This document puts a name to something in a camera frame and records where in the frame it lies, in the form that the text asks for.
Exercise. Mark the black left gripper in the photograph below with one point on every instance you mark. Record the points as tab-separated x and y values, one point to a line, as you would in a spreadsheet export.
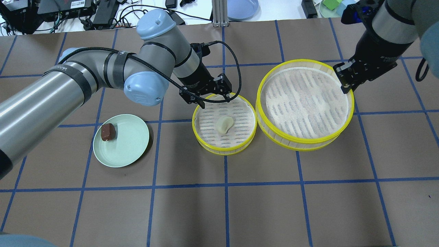
196	80

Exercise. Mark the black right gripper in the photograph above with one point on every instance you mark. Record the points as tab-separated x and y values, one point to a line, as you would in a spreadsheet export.
373	49

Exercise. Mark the white steamed bun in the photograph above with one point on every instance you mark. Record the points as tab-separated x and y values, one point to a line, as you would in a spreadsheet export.
223	124

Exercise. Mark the yellow steamer layer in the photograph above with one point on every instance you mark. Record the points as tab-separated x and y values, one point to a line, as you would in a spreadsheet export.
239	135
300	105

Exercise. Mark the brown steamed bun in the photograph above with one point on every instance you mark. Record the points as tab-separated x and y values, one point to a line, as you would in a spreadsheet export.
108	132

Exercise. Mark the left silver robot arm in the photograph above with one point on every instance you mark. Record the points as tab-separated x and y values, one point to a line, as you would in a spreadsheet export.
165	57

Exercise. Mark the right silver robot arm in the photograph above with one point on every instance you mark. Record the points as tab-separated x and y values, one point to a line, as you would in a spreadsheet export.
391	27

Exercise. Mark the green plate with blocks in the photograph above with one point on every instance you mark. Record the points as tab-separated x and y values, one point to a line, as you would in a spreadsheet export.
333	8

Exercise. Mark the light green plate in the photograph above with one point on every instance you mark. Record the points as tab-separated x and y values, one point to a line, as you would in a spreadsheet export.
132	136

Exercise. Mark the blue plate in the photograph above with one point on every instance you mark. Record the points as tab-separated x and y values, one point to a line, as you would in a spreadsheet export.
240	10

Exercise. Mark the black power adapter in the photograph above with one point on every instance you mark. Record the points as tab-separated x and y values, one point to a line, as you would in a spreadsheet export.
105	14

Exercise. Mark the aluminium frame post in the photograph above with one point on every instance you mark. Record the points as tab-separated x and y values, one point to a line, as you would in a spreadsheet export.
219	11

